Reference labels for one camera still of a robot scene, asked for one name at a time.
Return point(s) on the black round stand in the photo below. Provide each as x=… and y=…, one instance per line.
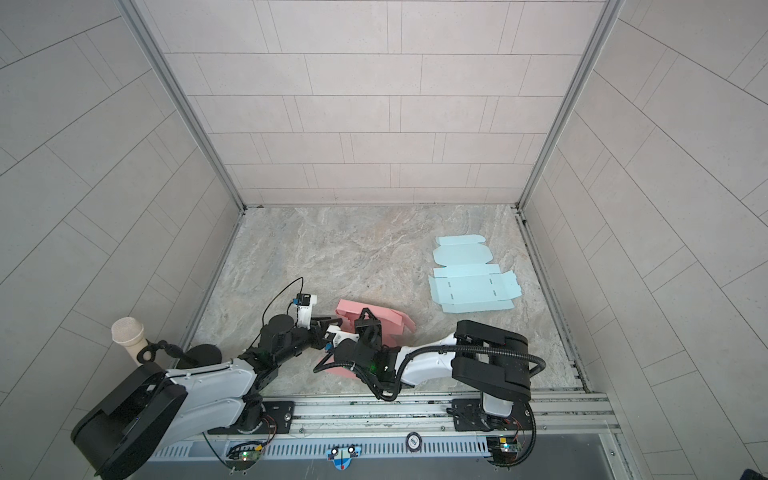
x=197, y=356

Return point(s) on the green circuit board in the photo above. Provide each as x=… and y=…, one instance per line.
x=504, y=451
x=244, y=455

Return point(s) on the left green circuit board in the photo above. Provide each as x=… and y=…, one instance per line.
x=244, y=455

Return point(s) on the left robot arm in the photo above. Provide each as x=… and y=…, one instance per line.
x=174, y=394

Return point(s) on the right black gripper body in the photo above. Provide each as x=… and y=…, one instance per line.
x=368, y=333

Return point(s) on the light blue paper box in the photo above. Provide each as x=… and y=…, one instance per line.
x=466, y=280

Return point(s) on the aluminium rail frame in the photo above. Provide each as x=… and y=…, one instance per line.
x=349, y=416

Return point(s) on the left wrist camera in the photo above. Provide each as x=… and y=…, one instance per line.
x=305, y=303

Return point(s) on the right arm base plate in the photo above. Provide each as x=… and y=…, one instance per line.
x=469, y=416

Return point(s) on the pink paper box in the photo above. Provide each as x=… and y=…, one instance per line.
x=394, y=326

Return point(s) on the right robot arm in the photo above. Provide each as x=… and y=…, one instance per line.
x=493, y=361

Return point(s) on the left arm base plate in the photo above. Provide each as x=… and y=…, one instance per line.
x=271, y=417

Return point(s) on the blue red sticker tag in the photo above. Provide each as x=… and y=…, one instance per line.
x=341, y=456

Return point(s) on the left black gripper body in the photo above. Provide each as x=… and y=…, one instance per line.
x=316, y=342

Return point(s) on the right green circuit board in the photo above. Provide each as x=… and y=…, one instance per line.
x=504, y=451

